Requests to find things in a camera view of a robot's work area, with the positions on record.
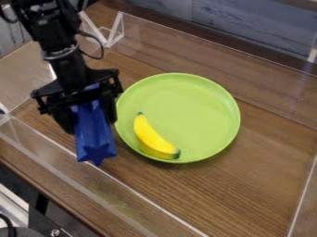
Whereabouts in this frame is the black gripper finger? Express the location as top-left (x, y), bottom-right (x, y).
top-left (51, 106), bottom-right (75, 134)
top-left (100, 93), bottom-right (117, 124)

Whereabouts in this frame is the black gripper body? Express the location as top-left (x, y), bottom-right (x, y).
top-left (31, 56), bottom-right (123, 115)

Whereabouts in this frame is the blue plastic block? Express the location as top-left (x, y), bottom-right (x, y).
top-left (69, 82), bottom-right (119, 168)

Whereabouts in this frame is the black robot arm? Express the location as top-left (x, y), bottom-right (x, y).
top-left (0, 0), bottom-right (123, 134)

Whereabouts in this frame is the green plate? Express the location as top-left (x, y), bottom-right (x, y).
top-left (115, 73), bottom-right (242, 164)

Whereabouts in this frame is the yellow toy banana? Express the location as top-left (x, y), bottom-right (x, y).
top-left (134, 112), bottom-right (180, 160)

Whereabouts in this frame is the black device with screw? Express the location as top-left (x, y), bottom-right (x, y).
top-left (28, 213), bottom-right (75, 237)

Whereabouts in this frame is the clear acrylic corner bracket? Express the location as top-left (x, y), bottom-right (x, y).
top-left (79, 12), bottom-right (126, 48)

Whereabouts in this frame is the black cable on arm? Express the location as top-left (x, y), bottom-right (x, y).
top-left (75, 30), bottom-right (105, 61)

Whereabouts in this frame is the clear acrylic enclosure wall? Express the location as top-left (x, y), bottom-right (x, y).
top-left (0, 8), bottom-right (317, 237)

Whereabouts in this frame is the black cable lower left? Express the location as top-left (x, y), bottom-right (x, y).
top-left (0, 213), bottom-right (17, 237)

